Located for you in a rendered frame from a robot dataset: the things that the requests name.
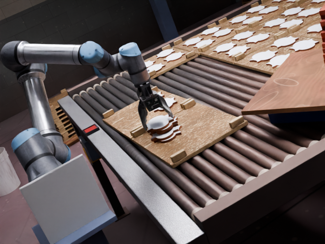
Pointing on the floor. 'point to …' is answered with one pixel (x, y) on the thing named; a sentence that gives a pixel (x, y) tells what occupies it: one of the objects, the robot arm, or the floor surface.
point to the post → (164, 19)
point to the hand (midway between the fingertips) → (158, 122)
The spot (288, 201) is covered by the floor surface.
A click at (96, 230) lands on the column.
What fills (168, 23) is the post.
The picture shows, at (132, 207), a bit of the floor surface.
